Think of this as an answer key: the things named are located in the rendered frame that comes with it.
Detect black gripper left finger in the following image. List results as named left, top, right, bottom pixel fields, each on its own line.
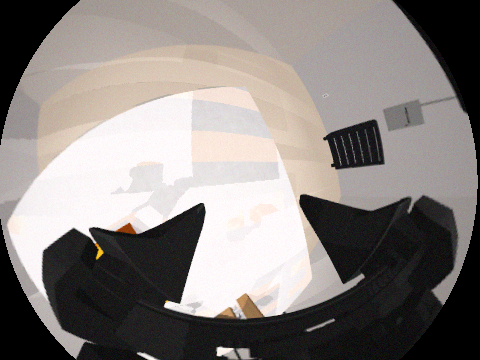
left=88, top=204, right=207, bottom=304

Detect wooden post with slot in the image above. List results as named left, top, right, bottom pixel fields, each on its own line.
left=236, top=293, right=265, bottom=319

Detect wooden side rail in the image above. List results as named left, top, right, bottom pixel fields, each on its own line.
left=215, top=305, right=243, bottom=319

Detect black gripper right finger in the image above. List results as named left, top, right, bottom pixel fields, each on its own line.
left=299, top=193, right=411, bottom=284

